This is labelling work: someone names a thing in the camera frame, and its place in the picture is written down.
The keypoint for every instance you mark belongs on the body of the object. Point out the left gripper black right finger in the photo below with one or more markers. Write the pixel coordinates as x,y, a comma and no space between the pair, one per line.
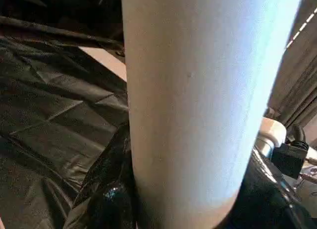
267,201

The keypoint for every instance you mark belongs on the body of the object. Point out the white plastic table leg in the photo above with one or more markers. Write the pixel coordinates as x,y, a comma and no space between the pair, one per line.
198,90

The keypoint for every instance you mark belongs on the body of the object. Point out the black shiny mat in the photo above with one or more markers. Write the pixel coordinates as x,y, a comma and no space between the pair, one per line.
49,103

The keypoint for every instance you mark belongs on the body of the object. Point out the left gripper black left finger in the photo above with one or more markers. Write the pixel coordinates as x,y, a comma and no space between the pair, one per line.
111,189

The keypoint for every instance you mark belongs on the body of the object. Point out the beige pleated curtain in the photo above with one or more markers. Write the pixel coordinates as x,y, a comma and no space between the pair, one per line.
297,78

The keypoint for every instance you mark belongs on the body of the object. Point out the white flat item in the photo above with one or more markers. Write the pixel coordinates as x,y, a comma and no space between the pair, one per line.
111,62

